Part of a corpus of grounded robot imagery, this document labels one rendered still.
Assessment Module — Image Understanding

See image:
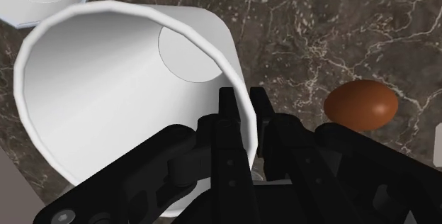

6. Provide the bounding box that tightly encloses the white box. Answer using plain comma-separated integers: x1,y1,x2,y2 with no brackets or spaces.
433,123,442,169

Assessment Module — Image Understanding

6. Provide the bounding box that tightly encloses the brown egg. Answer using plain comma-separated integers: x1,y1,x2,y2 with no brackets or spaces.
323,79,400,133

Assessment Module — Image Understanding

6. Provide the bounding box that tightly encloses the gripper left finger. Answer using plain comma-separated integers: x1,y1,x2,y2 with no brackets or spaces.
33,86,261,224

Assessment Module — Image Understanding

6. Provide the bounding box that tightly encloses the white cup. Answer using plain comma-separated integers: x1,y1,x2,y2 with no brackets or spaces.
13,0,259,218

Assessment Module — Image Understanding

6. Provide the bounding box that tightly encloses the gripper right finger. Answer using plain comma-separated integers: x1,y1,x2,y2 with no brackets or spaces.
249,86,442,224

